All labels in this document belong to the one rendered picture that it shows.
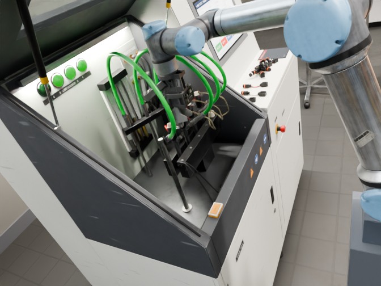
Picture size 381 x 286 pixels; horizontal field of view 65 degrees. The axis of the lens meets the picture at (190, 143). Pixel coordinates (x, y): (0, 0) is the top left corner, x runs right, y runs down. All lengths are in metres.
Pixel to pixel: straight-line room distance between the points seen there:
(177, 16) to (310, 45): 0.81
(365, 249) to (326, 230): 1.06
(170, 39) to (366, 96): 0.50
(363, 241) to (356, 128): 0.45
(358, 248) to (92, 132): 0.97
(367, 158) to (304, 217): 1.44
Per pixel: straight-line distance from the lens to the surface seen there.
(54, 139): 0.90
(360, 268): 1.10
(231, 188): 1.00
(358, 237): 1.06
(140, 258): 1.16
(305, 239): 2.03
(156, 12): 1.35
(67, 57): 1.11
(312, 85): 3.43
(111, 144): 1.28
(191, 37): 0.83
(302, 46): 0.61
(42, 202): 1.31
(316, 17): 0.59
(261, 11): 0.82
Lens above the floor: 1.64
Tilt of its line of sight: 33 degrees down
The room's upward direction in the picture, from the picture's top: 18 degrees counter-clockwise
